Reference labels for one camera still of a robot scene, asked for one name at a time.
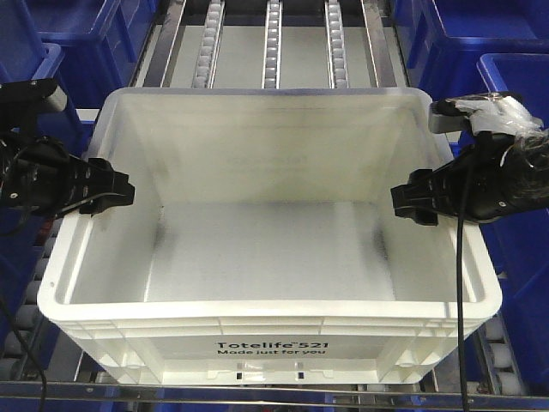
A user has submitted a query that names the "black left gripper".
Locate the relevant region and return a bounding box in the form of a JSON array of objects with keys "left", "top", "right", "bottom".
[{"left": 1, "top": 135, "right": 135, "bottom": 217}]

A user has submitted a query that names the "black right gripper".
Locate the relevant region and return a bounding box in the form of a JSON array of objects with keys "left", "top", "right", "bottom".
[{"left": 390, "top": 132, "right": 548, "bottom": 226}]

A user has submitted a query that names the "white plastic tote bin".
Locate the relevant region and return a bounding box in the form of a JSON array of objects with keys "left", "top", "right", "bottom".
[{"left": 38, "top": 88, "right": 503, "bottom": 385}]

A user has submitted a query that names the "blue bin left near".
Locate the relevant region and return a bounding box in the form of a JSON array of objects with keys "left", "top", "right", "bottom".
[{"left": 0, "top": 42, "right": 87, "bottom": 344}]

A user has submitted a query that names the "blue bin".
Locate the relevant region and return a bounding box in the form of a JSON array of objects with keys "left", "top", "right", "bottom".
[
  {"left": 477, "top": 53, "right": 548, "bottom": 391},
  {"left": 389, "top": 1, "right": 548, "bottom": 100},
  {"left": 27, "top": 0, "right": 159, "bottom": 109},
  {"left": 0, "top": 42, "right": 87, "bottom": 344}
]

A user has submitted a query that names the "blue bin right near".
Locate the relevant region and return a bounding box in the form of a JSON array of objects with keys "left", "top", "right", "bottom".
[{"left": 477, "top": 53, "right": 548, "bottom": 391}]

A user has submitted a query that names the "blue bin left far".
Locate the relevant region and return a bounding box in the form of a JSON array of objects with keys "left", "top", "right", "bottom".
[{"left": 27, "top": 0, "right": 159, "bottom": 109}]

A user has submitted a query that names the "blue bin right far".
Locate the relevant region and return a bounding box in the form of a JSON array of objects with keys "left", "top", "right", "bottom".
[{"left": 389, "top": 1, "right": 548, "bottom": 100}]

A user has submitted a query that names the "front steel shelf bar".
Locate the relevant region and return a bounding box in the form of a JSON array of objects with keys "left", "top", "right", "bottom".
[{"left": 1, "top": 381, "right": 548, "bottom": 411}]

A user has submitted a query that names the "near right roller track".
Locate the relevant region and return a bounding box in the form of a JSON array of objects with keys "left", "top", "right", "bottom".
[{"left": 478, "top": 313, "right": 527, "bottom": 397}]

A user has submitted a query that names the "black right cable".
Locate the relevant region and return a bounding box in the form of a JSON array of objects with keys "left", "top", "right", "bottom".
[{"left": 455, "top": 132, "right": 494, "bottom": 412}]

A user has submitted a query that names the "black cable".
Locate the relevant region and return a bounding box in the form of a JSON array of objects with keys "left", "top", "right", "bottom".
[
  {"left": 455, "top": 132, "right": 494, "bottom": 412},
  {"left": 0, "top": 295, "right": 48, "bottom": 412}
]

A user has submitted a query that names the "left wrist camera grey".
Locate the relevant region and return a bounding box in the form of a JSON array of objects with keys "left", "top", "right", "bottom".
[{"left": 0, "top": 78, "right": 69, "bottom": 130}]

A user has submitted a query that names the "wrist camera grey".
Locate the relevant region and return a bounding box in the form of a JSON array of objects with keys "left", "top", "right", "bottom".
[
  {"left": 428, "top": 92, "right": 544, "bottom": 136},
  {"left": 0, "top": 78, "right": 69, "bottom": 130}
]

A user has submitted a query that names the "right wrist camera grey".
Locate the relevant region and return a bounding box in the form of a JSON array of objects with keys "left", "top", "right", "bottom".
[{"left": 428, "top": 92, "right": 544, "bottom": 136}]

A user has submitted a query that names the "right roller track rail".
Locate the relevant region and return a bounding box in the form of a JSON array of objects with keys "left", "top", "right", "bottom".
[{"left": 324, "top": 0, "right": 349, "bottom": 89}]

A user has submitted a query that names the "roller track rail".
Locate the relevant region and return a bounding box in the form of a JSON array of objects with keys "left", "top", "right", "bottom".
[
  {"left": 191, "top": 0, "right": 226, "bottom": 88},
  {"left": 324, "top": 0, "right": 349, "bottom": 89},
  {"left": 262, "top": 1, "right": 283, "bottom": 89}
]

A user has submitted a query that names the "left roller track rail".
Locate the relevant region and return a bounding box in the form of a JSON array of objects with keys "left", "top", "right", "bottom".
[{"left": 191, "top": 0, "right": 226, "bottom": 88}]

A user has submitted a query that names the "black left cable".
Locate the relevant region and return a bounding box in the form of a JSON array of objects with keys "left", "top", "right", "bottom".
[{"left": 0, "top": 295, "right": 48, "bottom": 412}]

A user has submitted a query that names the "middle roller track rail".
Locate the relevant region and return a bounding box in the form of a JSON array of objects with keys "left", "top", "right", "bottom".
[{"left": 262, "top": 1, "right": 283, "bottom": 89}]

